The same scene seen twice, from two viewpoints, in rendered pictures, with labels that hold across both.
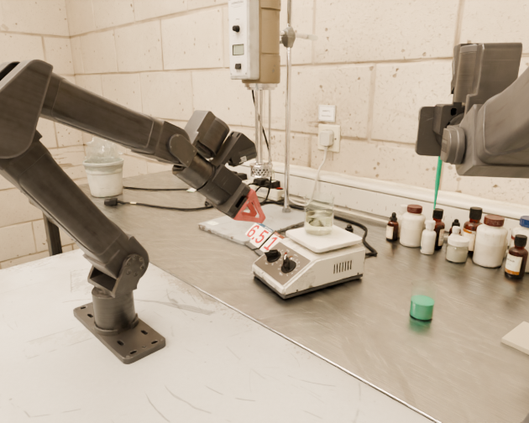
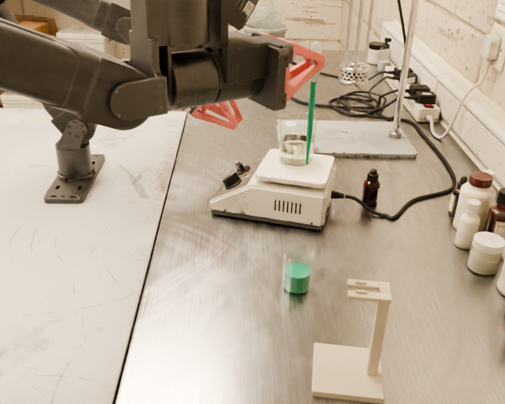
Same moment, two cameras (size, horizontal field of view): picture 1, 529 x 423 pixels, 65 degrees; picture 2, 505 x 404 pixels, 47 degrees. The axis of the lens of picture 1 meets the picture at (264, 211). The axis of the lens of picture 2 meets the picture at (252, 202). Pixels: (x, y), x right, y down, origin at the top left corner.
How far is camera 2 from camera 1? 0.70 m
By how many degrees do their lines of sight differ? 41
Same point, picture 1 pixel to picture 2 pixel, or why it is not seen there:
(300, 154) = (472, 62)
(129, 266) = (70, 127)
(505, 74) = (141, 14)
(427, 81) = not seen: outside the picture
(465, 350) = (264, 329)
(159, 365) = (57, 212)
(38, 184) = not seen: outside the picture
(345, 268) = (291, 209)
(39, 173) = not seen: outside the picture
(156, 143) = (103, 22)
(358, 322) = (228, 260)
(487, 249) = not seen: outside the picture
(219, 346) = (107, 220)
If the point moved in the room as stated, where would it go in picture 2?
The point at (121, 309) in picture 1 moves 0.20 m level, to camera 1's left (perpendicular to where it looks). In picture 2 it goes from (68, 162) to (17, 132)
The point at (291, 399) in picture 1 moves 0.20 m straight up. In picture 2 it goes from (81, 273) to (63, 147)
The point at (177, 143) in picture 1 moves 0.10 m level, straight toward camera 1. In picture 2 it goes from (125, 26) to (78, 37)
